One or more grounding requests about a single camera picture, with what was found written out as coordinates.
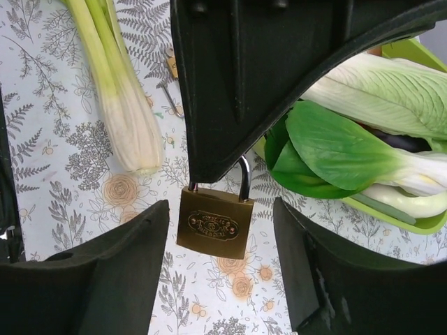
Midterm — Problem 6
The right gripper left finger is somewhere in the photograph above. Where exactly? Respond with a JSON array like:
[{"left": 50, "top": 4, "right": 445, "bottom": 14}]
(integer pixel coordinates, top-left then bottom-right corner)
[{"left": 1, "top": 200, "right": 170, "bottom": 334}]

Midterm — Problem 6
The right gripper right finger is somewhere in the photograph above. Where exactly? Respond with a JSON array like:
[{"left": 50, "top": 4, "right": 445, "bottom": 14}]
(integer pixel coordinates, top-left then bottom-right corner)
[{"left": 273, "top": 198, "right": 446, "bottom": 334}]

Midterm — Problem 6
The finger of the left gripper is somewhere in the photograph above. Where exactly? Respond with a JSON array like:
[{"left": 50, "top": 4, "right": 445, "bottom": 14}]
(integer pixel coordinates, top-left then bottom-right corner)
[{"left": 170, "top": 1, "right": 446, "bottom": 182}]

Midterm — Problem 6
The small brass padlock shackle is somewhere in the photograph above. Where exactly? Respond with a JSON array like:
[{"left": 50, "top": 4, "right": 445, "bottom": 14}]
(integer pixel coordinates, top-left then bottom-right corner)
[{"left": 162, "top": 45, "right": 184, "bottom": 118}]

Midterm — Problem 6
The small brass padlock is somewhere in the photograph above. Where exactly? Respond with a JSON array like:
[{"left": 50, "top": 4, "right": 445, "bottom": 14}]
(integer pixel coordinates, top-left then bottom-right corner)
[{"left": 177, "top": 156, "right": 254, "bottom": 260}]

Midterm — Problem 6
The floral table mat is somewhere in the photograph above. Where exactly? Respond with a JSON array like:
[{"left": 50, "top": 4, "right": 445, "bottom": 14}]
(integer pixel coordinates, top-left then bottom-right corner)
[{"left": 1, "top": 1, "right": 446, "bottom": 334}]

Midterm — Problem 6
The toy bok choy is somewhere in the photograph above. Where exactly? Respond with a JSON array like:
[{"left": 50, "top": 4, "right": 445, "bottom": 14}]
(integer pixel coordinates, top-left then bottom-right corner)
[{"left": 285, "top": 101, "right": 446, "bottom": 218}]

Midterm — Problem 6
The toy celery stalk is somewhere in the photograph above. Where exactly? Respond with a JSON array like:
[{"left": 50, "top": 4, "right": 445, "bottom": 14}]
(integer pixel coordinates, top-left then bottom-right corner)
[{"left": 64, "top": 0, "right": 164, "bottom": 174}]

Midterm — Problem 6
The large toy napa cabbage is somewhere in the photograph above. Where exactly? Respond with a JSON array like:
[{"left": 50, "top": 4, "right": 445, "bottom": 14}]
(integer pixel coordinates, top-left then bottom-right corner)
[{"left": 301, "top": 53, "right": 446, "bottom": 152}]

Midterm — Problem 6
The green plastic basket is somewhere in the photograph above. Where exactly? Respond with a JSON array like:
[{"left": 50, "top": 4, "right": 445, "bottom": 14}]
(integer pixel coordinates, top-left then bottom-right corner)
[{"left": 263, "top": 52, "right": 446, "bottom": 232}]

